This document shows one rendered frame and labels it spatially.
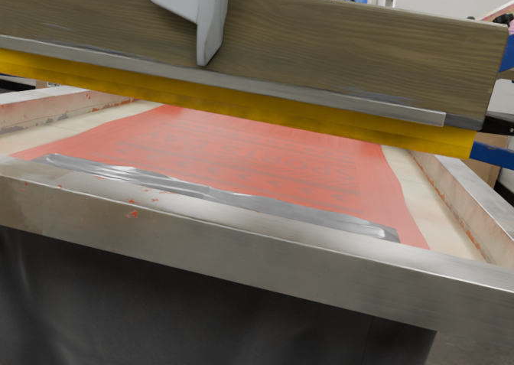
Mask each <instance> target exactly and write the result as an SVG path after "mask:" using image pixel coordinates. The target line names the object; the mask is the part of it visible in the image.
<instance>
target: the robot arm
mask: <svg viewBox="0 0 514 365"><path fill-rule="evenodd" d="M151 1H152V2H153V3H155V4H156V5H159V6H161V7H162V8H165V9H167V10H168V11H171V12H173V13H175V14H176V15H179V16H181V17H182V18H185V19H187V20H188V21H191V22H193V23H194V24H197V65H199V66H204V67H205V66H206V65H207V63H208V62H209V61H210V59H211V58H212V57H213V55H214V54H215V53H216V52H217V50H218V49H219V48H220V46H221V45H222V42H223V29H224V23H225V20H226V14H227V6H228V0H151Z"/></svg>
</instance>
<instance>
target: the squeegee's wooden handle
mask: <svg viewBox="0 0 514 365"><path fill-rule="evenodd" d="M0 35H13V36H18V37H26V38H30V39H35V40H39V41H48V42H52V43H57V44H65V45H70V46H74V47H82V48H87V49H92V50H96V51H105V52H109V53H114V54H122V55H126V56H131V57H139V58H144V59H149V60H156V61H161V62H166V63H170V64H179V65H183V66H188V67H196V68H200V69H205V70H213V71H218V72H223V73H231V74H235V75H240V76H244V77H252V78H257V79H262V80H270V81H275V82H279V83H287V84H292V85H296V86H305V87H310V88H314V89H319V90H326V91H331V92H336V93H344V94H349V95H354V96H361V97H366V98H370V99H379V100H383V101H388V102H393V103H401V104H405V105H410V106H418V107H423V108H427V109H436V110H440V111H443V112H445V113H446V116H445V120H444V125H447V126H452V127H456V128H461V129H469V130H474V131H479V130H481V129H482V127H483V122H484V119H485V116H486V112H487V110H488V106H489V104H490V99H491V96H492V93H493V89H494V86H495V83H496V78H497V76H498V73H499V69H500V66H501V63H502V60H503V55H504V53H505V49H506V45H507V42H508V40H509V29H508V26H507V24H498V23H492V22H488V21H478V20H473V19H467V18H458V17H452V16H447V15H437V14H432V13H427V12H421V11H412V10H406V9H401V8H392V7H386V6H381V5H371V4H366V3H361V2H351V1H346V0H228V6H227V14H226V20H225V23H224V29H223V42H222V45H221V46H220V48H219V49H218V50H217V52H216V53H215V54H214V55H213V57H212V58H211V59H210V61H209V62H208V63H207V65H206V66H205V67H204V66H199V65H197V24H194V23H193V22H191V21H188V20H187V19H185V18H182V17H181V16H179V15H176V14H175V13H173V12H171V11H168V10H167V9H165V8H162V7H161V6H159V5H156V4H155V3H153V2H152V1H151V0H0Z"/></svg>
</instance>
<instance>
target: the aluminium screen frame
mask: <svg viewBox="0 0 514 365"><path fill-rule="evenodd" d="M138 100H140V99H135V98H130V97H126V96H118V95H114V94H110V93H102V92H97V91H93V90H85V89H81V88H77V87H72V86H56V87H50V88H43V89H38V90H26V91H21V92H14V93H3V94H0V135H4V134H7V133H10V132H16V131H19V130H22V129H28V128H31V127H35V126H38V125H43V124H47V123H50V122H55V121H58V120H61V119H67V118H70V117H74V116H79V115H82V114H86V113H89V112H95V111H98V110H101V109H107V108H110V107H113V106H119V105H122V104H126V103H131V102H134V101H138ZM407 150H408V149H407ZM408 152H409V153H410V155H411V156H412V157H413V159H414V160H415V161H416V163H417V164H418V166H419V168H420V169H421V170H422V171H423V173H424V174H425V176H426V177H427V179H428V180H429V181H430V182H431V184H432V186H433V187H434V189H435V190H436V191H437V192H438V194H439V195H440V197H441V199H442V200H443V201H444V202H445V204H446V205H447V207H448V208H449V210H450V211H451V213H452V214H453V215H454V217H455V218H456V219H457V221H458V223H459V224H460V225H461V226H462V228H463V229H464V231H465V232H466V234H467V235H468V236H469V237H470V239H471V241H472V242H473V244H474V245H475V247H476V248H477V249H478V250H479V252H480V254H481V255H482V257H483V258H484V259H485V260H486V262H487V263H485V262H479V261H476V260H472V259H465V258H462V257H458V256H452V255H448V254H444V253H439V252H435V251H431V250H427V249H421V248H418V247H413V246H407V245H404V244H400V243H394V242H390V241H386V240H380V239H376V238H372V237H369V236H363V235H359V234H355V233H349V232H346V231H342V230H335V229H332V228H328V227H325V226H318V225H314V224H311V223H305V222H301V221H297V220H291V219H287V218H284V217H277V216H274V215H270V214H266V213H260V212H256V211H253V210H247V209H242V208H239V207H233V206H229V205H225V204H219V203H215V202H212V201H208V200H201V199H198V198H195V197H188V196H184V195H181V194H175V193H171V192H167V191H161V190H157V189H154V188H149V187H143V186H140V185H136V184H130V183H126V182H122V181H117V180H113V179H109V178H103V177H99V176H95V175H91V174H85V173H82V172H78V171H71V170H68V169H64V168H58V167H54V166H50V165H44V164H41V163H37V162H33V161H27V160H24V159H20V158H13V157H10V156H6V155H0V225H2V226H7V227H11V228H15V229H18V230H23V231H27V232H30V233H36V234H39V235H43V236H49V237H52V238H55V239H59V240H64V241H68V242H72V243H77V244H80V245H84V246H89V247H93V248H97V249H102V250H105V251H109V252H112V253H118V254H122V255H125V256H131V257H134V258H137V259H143V260H147V261H150V262H156V263H159V264H162V265H166V266H172V267H175V268H179V269H184V270H187V271H191V272H197V273H200V274H204V275H209V276H212V277H216V278H219V279H225V280H229V281H232V282H238V283H241V284H244V285H251V286H254V287H257V288H263V289H266V290H269V291H273V292H279V293H282V294H286V295H291V296H294V297H298V298H304V299H307V300H311V301H316V302H320V303H323V304H326V305H332V306H336V307H339V308H345V309H348V310H351V311H358V312H361V313H364V314H370V315H373V316H376V317H381V318H386V319H389V320H393V321H398V322H402V323H405V324H411V325H414V326H418V327H421V328H427V329H430V330H434V331H440V332H443V333H446V334H452V335H455V336H459V337H465V338H468V339H471V340H475V341H480V342H484V343H488V344H493V345H496V346H500V347H505V348H509V349H513V350H514V207H512V206H511V205H510V204H509V203H508V202H507V201H505V200H504V199H503V198H502V197H501V196H500V195H498V194H497V193H496V192H495V191H494V190H493V189H492V188H491V187H490V186H489V185H488V184H487V183H485V182H484V181H483V180H482V179H481V178H480V177H478V176H477V175H476V174H475V173H474V172H473V171H472V170H470V169H469V168H468V167H467V166H466V165H465V164H464V163H463V162H462V161H461V160H460V159H457V158H449V157H445V156H440V155H433V154H428V153H424V152H417V151H412V150H408Z"/></svg>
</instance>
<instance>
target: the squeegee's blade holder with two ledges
mask: <svg viewBox="0 0 514 365"><path fill-rule="evenodd" d="M0 48H4V49H9V50H13V51H21V52H25V53H30V54H38V55H42V56H47V57H55V58H60V59H64V60H71V61H76V62H80V63H85V64H93V65H98V66H102V67H110V68H115V69H120V70H127V71H131V72H136V73H144V74H148V75H153V76H158V77H166V78H170V79H175V80H183V81H187V82H191V83H199V84H204V85H208V86H216V87H221V88H226V89H230V90H238V91H243V92H247V93H255V94H259V95H264V96H272V97H276V98H281V99H289V100H294V101H298V102H303V103H310V104H314V105H319V106H327V107H332V108H336V109H344V110H349V111H354V112H361V113H365V114H370V115H374V116H383V117H387V118H392V119H400V120H404V121H409V122H416V123H421V124H425V125H433V126H438V127H442V126H443V124H444V120H445V116H446V113H445V112H443V111H440V110H436V109H427V108H423V107H418V106H410V105H405V104H401V103H393V102H388V101H383V100H379V99H370V98H366V97H361V96H354V95H349V94H344V93H336V92H331V91H326V90H319V89H314V88H310V87H305V86H296V85H292V84H287V83H279V82H275V81H270V80H262V79H257V78H252V77H244V76H240V75H235V74H231V73H223V72H218V71H213V70H205V69H200V68H196V67H188V66H183V65H179V64H170V63H166V62H161V61H156V60H149V59H144V58H139V57H131V56H126V55H122V54H114V53H109V52H105V51H96V50H92V49H87V48H82V47H74V46H70V45H65V44H57V43H52V42H48V41H39V40H35V39H30V38H26V37H18V36H13V35H0Z"/></svg>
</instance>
